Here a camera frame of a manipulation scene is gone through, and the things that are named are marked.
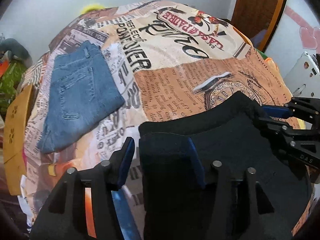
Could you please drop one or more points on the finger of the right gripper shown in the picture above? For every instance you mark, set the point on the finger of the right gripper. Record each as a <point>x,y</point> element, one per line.
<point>277,111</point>

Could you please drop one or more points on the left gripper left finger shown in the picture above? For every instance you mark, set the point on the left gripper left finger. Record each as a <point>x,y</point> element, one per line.
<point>120,163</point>

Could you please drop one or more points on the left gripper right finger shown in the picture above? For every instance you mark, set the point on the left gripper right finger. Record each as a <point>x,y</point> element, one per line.
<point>199,171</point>

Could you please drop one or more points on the black pants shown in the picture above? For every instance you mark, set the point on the black pants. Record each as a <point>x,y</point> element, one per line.
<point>254,190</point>

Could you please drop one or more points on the white power strip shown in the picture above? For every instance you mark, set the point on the white power strip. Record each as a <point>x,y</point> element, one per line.
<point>303,79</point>

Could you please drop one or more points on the folded blue jeans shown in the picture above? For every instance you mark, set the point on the folded blue jeans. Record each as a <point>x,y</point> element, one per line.
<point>82,93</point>

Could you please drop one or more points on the wooden door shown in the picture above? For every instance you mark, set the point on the wooden door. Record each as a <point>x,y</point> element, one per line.
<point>257,20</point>

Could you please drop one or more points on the printed newspaper-pattern bedspread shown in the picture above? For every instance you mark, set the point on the printed newspaper-pattern bedspread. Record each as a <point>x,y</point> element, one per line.
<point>168,61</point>

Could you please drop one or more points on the green patterned storage bag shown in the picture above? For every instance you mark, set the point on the green patterned storage bag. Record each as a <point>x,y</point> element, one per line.
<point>9,83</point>

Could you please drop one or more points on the yellow foam headboard pad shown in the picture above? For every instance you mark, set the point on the yellow foam headboard pad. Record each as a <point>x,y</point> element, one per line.
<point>91,7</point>

